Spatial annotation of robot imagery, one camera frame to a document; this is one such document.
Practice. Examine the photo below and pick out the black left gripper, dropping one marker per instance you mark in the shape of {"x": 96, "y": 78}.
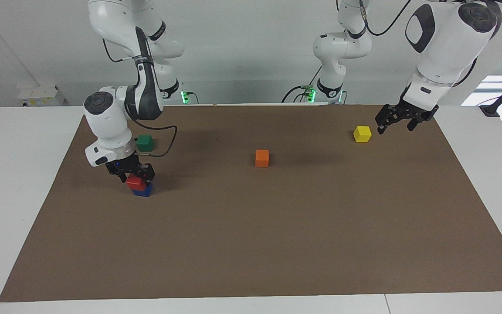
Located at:
{"x": 416, "y": 110}

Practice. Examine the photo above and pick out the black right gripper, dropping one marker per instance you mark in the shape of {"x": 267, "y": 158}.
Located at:
{"x": 124, "y": 166}

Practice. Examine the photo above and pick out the red wooden block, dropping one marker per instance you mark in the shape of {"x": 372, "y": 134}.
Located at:
{"x": 135, "y": 183}

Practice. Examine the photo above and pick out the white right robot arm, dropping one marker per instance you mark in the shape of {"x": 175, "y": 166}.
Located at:
{"x": 107, "y": 117}

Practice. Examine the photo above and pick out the blue wooden block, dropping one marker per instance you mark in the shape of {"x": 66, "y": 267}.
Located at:
{"x": 143, "y": 192}

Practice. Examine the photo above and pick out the green wooden block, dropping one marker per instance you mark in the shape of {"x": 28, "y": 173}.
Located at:
{"x": 145, "y": 143}

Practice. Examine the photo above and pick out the yellow wooden block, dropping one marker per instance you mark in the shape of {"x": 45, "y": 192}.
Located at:
{"x": 362, "y": 134}

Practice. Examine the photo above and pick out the orange wooden block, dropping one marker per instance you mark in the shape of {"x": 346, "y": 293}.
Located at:
{"x": 262, "y": 158}

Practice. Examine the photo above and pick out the white power strip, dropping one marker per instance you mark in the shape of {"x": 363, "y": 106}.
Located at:
{"x": 42, "y": 96}

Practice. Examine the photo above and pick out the brown paper mat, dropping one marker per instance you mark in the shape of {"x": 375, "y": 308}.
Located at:
{"x": 255, "y": 240}

